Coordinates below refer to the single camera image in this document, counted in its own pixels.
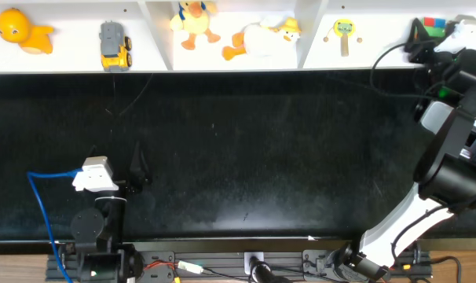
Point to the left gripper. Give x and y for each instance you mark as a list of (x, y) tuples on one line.
[(130, 186)]

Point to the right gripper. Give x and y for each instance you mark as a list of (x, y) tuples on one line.
[(424, 55)]

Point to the many-coloured puzzle cube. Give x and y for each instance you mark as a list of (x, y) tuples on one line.
[(434, 23)]

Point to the yellow and green rattle drum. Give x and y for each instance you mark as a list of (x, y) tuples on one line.
[(344, 29)]

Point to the grey and yellow toy truck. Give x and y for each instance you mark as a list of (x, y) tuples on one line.
[(114, 43)]

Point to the yellow rubber duck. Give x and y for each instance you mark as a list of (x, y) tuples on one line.
[(16, 27)]

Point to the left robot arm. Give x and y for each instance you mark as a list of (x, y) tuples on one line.
[(86, 226)]

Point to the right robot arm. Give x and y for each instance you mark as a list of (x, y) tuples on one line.
[(450, 177)]

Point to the white shelf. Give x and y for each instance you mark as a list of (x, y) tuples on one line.
[(379, 55)]

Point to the white plush duck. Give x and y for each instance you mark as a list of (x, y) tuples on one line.
[(265, 39)]

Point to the yellow plush duck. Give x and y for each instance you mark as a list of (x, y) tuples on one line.
[(195, 23)]

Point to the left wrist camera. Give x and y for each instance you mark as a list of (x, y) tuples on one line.
[(96, 175)]

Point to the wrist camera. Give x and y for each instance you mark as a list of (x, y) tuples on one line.
[(454, 39), (96, 175)]

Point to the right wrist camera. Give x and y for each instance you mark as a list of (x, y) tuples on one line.
[(454, 39)]

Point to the mounting rail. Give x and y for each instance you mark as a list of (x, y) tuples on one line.
[(222, 261)]

